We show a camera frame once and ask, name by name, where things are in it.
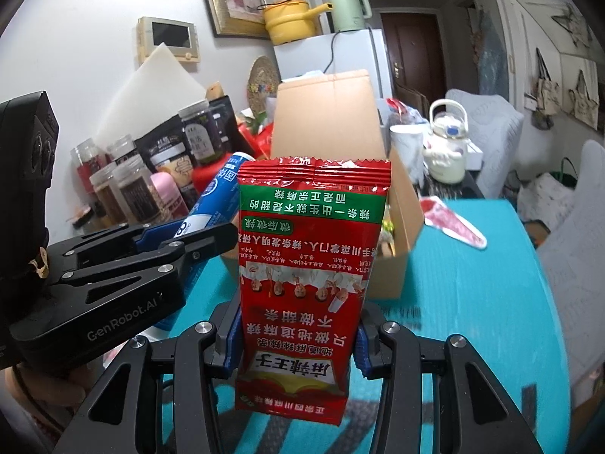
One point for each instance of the white foam board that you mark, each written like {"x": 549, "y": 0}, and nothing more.
{"x": 156, "y": 85}

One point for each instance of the red white snack packet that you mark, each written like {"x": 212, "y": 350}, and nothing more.
{"x": 449, "y": 220}

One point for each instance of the blue hanging cloth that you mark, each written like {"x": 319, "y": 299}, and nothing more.
{"x": 494, "y": 52}

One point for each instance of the red green snack packet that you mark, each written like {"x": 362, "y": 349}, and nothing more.
{"x": 307, "y": 255}

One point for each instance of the pink bottle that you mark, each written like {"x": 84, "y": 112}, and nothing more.
{"x": 168, "y": 194}

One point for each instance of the cluster of clear plastic jars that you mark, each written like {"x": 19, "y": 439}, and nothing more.
{"x": 127, "y": 184}

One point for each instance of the teal bubble mat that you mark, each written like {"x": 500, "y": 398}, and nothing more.
{"x": 472, "y": 293}

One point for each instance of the canvas tote bag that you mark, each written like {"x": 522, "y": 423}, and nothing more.
{"x": 583, "y": 101}
{"x": 546, "y": 94}

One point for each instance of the woven fan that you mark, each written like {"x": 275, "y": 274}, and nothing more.
{"x": 262, "y": 80}

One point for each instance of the dark wooden door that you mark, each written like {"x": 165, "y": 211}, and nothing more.
{"x": 416, "y": 47}

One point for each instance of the wall intercom panel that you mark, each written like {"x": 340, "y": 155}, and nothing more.
{"x": 168, "y": 38}

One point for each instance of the white jug blue button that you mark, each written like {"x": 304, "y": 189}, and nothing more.
{"x": 444, "y": 161}

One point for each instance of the star wall decoration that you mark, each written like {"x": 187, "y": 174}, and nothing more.
{"x": 569, "y": 23}

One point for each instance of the green electric kettle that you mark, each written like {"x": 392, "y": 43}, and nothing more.
{"x": 345, "y": 9}

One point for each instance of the black snack box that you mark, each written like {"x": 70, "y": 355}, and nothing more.
{"x": 160, "y": 151}

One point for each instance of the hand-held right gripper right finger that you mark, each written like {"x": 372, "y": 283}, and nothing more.
{"x": 362, "y": 347}

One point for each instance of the blue white tube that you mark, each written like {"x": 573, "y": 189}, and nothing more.
{"x": 222, "y": 194}

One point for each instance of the yellow pot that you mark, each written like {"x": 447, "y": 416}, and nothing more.
{"x": 288, "y": 23}

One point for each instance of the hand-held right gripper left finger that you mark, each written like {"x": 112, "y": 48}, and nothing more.
{"x": 231, "y": 340}

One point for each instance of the white fridge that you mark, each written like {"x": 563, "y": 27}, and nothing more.
{"x": 349, "y": 52}

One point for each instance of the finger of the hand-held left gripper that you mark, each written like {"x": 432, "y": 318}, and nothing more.
{"x": 203, "y": 246}
{"x": 156, "y": 232}

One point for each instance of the person's left hand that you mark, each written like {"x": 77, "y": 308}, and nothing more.
{"x": 47, "y": 390}

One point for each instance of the red plastic bag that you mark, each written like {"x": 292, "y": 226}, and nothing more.
{"x": 257, "y": 144}

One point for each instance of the red bottle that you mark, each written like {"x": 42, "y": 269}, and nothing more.
{"x": 205, "y": 177}

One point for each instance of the cardboard box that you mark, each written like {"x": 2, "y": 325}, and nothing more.
{"x": 326, "y": 113}

